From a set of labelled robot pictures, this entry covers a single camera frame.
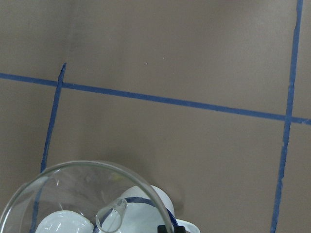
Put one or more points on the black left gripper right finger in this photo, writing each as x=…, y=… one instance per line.
x=179, y=229

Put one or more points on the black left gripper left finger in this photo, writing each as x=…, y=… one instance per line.
x=162, y=229

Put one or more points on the white enamel cup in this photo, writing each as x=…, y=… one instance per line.
x=136, y=211

